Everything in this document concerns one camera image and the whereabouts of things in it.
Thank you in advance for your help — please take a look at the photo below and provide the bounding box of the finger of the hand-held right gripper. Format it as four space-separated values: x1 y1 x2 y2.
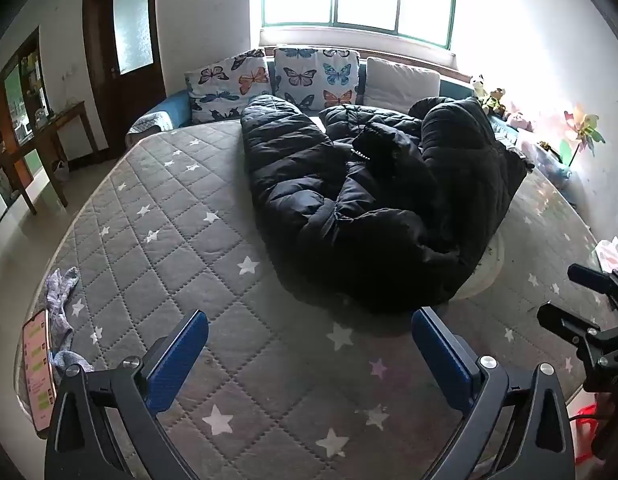
537 301 602 357
567 263 618 306

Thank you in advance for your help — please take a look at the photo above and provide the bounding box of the butterfly print pillow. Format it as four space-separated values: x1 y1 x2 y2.
185 49 272 122
274 46 360 111

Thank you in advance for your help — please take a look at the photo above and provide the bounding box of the black puffer jacket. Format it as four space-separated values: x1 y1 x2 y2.
240 94 528 313

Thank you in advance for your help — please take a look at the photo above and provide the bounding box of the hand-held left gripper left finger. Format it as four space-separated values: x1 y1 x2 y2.
44 308 210 480

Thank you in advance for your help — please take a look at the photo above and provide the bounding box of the smartphone with lit screen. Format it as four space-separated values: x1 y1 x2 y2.
22 308 57 433

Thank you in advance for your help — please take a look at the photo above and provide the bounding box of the plain grey pillow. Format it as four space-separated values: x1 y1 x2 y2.
363 57 442 115

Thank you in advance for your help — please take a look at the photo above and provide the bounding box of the red plastic item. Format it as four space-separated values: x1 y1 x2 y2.
569 400 602 463

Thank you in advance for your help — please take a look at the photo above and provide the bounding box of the wooden display cabinet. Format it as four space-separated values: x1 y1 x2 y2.
0 27 54 211

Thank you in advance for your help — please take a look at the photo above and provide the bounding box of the blue sofa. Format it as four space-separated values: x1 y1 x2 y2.
126 55 527 148

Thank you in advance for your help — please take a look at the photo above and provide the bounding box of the dark wooden door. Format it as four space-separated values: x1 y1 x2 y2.
83 0 167 161

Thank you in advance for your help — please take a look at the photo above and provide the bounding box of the grey patterned cloth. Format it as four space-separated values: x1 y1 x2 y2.
45 266 94 376

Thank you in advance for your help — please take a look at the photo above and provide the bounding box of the green plush toy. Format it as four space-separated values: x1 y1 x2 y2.
481 87 507 116

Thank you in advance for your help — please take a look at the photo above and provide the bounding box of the colourful pinwheel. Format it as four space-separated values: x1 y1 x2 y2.
559 105 606 168

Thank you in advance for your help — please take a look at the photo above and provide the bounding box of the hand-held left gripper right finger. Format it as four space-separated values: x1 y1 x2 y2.
411 306 576 480

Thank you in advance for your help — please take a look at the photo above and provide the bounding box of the crumpled white tissue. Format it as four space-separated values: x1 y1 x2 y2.
595 236 618 273

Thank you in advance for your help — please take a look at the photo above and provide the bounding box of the grey quilted star mattress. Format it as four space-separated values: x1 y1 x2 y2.
19 120 618 480

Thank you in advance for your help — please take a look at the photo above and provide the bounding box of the wooden side table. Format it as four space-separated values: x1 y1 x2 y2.
0 101 100 216

